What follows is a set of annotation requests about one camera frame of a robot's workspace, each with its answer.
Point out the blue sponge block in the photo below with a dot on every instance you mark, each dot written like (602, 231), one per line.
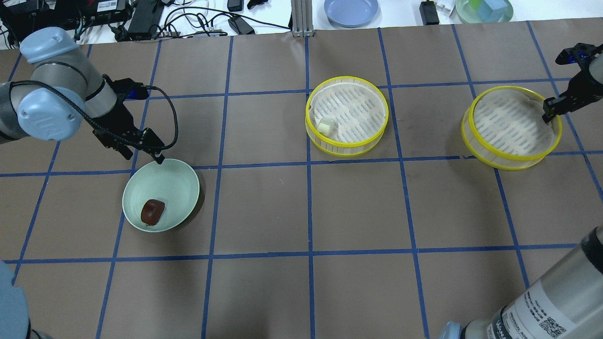
(494, 9)

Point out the green glass bowl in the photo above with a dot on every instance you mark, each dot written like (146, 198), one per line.
(467, 15)

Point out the light green plate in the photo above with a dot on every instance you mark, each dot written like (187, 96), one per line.
(174, 182)

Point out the white bun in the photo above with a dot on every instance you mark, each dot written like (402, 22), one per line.
(326, 126)

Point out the brown bun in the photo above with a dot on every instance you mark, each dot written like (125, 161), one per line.
(152, 211)

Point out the yellow steamer basket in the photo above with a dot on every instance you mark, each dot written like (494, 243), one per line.
(504, 129)
(360, 110)

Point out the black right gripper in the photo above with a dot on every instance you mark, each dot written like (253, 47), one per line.
(577, 86)

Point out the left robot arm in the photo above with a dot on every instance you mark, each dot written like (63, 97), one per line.
(66, 89)

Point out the black power adapter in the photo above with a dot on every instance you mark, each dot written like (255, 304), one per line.
(428, 13)

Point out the green sponge block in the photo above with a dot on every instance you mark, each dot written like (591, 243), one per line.
(477, 6)

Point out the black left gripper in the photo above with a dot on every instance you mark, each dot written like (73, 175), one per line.
(118, 117)

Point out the blue plate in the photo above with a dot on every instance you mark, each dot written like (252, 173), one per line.
(350, 13)

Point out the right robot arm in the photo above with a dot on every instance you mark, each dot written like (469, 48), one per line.
(566, 302)

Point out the aluminium frame post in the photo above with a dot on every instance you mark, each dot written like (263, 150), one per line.
(302, 18)

